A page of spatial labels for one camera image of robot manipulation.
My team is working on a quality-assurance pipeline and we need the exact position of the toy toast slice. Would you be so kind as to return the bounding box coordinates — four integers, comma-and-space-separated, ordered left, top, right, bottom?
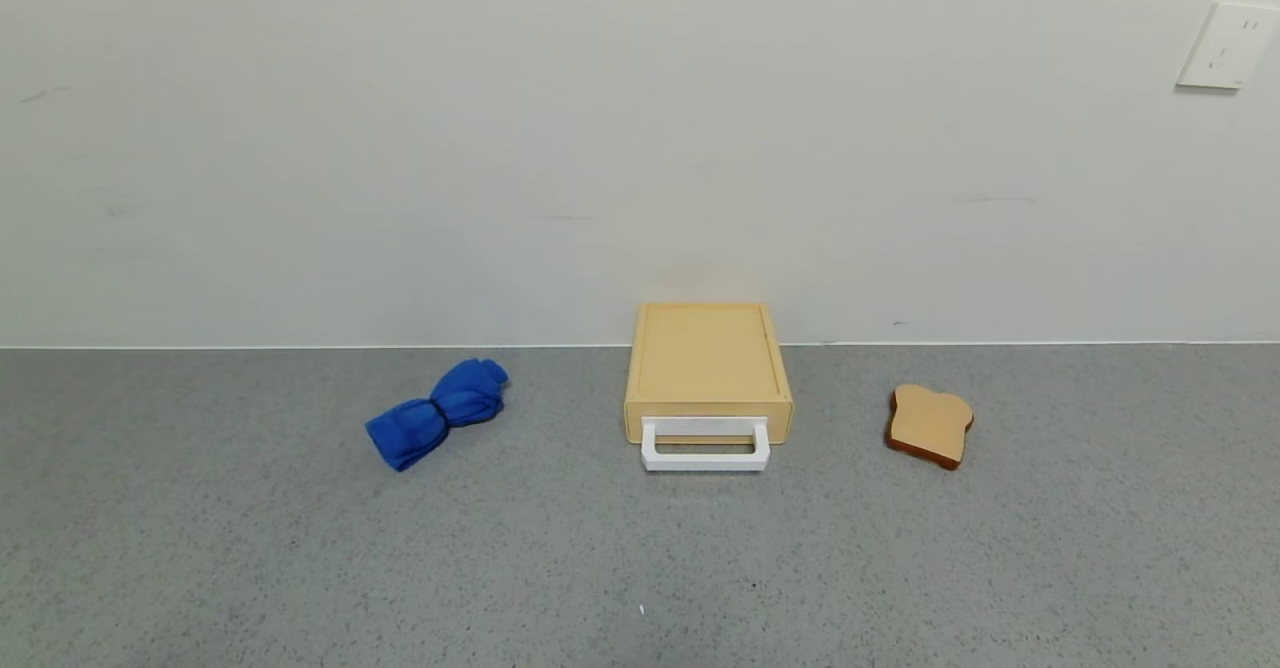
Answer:
885, 384, 974, 471

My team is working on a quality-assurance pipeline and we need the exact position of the white wall socket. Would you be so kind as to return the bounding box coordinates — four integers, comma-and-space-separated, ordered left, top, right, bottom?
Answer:
1176, 1, 1280, 91

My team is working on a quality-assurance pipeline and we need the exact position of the yellow drawer case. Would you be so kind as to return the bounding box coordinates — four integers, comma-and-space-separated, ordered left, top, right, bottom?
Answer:
625, 302, 796, 419

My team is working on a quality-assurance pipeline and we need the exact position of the blue rolled cloth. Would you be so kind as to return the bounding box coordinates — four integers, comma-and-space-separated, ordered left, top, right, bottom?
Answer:
365, 358, 509, 472

